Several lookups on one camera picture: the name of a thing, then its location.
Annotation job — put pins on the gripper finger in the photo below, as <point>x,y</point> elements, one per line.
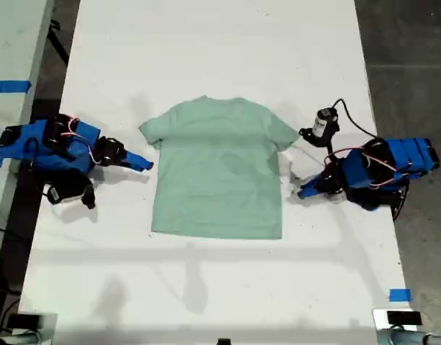
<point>134,166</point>
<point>139,158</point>
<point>308,194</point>
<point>313,184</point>

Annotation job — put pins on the pale green T-shirt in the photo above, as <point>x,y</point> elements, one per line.
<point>220,172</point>

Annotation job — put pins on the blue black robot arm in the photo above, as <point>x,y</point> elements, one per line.
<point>407,154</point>
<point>33,143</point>

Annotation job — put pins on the long blue tape strip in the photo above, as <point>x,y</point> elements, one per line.
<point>9,87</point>

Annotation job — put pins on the pale grey side table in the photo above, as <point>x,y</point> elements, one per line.
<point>11,43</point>

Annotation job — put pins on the small black box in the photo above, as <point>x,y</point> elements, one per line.
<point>24,321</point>
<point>403,318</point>

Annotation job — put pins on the small black object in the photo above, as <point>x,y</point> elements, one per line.
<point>223,341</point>

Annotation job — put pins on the grey clamp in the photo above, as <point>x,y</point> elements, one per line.
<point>403,338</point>

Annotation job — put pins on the black camera stalk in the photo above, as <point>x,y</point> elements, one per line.
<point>315,138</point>

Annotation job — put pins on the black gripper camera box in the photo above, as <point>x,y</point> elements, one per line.
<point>71,188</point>
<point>324,122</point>

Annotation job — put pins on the black metal frame bar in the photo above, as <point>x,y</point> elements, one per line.
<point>60,46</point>

